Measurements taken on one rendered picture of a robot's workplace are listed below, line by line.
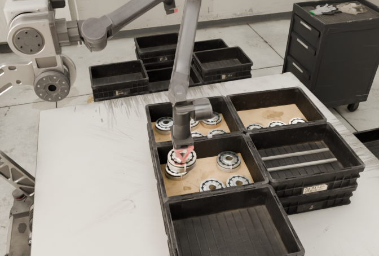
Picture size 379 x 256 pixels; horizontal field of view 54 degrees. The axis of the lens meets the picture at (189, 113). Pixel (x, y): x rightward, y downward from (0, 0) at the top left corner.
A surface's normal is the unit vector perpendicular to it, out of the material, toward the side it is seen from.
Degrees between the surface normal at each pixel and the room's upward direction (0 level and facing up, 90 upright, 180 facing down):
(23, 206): 0
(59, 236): 0
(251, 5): 90
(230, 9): 90
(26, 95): 0
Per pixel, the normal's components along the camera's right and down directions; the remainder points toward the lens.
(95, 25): 0.18, -0.22
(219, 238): 0.00, -0.80
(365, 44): 0.28, 0.57
